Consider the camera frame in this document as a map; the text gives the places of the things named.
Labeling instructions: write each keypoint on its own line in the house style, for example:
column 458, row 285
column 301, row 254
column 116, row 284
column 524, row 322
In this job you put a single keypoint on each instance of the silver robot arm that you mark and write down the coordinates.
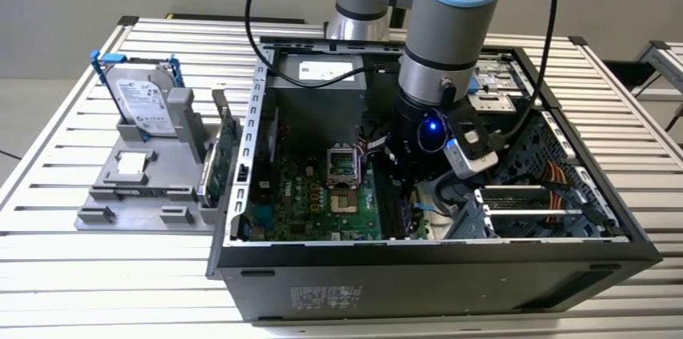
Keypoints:
column 454, row 15

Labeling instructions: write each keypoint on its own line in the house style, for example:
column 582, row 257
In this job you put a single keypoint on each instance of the black RAM slot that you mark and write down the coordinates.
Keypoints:
column 393, row 211

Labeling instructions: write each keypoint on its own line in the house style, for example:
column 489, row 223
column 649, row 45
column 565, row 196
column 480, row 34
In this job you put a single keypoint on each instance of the grey power supply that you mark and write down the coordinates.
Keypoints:
column 321, row 115

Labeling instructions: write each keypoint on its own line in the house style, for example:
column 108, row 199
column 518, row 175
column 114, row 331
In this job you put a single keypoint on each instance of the CPU socket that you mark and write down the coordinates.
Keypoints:
column 342, row 203

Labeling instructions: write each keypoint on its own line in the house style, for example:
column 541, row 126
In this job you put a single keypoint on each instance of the blue drive bay latch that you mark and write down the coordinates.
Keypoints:
column 473, row 83

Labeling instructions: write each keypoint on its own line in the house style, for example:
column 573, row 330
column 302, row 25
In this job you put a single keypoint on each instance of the metal drive cage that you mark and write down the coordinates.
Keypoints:
column 497, row 87

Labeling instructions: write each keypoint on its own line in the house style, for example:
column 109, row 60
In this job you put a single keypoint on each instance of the green motherboard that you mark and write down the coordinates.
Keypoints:
column 300, row 211

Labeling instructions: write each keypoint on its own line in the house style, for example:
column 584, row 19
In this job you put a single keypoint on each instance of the black case fan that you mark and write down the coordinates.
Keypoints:
column 265, row 147

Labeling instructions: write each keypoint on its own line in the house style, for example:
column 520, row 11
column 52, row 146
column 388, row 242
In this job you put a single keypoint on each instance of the metal disk bay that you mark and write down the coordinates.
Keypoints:
column 534, row 213

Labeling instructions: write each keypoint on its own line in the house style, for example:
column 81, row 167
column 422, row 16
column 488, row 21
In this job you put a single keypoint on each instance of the black PC case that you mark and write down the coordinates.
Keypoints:
column 428, row 287

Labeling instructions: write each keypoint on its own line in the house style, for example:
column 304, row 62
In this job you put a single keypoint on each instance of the graphics card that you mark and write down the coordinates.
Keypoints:
column 221, row 147

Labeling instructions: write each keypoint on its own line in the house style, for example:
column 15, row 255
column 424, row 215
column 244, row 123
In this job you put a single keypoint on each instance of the neighbouring slatted metal table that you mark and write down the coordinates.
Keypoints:
column 662, row 67

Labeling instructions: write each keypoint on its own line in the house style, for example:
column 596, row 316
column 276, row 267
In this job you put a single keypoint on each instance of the hard disk in blue carrier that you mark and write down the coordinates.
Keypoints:
column 142, row 99

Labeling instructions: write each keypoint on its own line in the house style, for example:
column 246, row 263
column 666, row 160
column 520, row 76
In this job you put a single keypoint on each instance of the silver CPU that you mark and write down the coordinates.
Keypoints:
column 132, row 164

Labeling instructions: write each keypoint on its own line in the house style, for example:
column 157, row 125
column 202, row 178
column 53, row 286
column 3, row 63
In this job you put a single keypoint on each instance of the grey parts rack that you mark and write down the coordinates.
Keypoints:
column 134, row 213

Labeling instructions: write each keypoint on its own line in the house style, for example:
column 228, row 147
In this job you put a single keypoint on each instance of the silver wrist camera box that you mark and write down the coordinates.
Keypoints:
column 476, row 165

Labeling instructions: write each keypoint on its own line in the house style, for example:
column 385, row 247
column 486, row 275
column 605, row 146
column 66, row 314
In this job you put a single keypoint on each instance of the black camera bracket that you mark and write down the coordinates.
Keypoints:
column 476, row 127

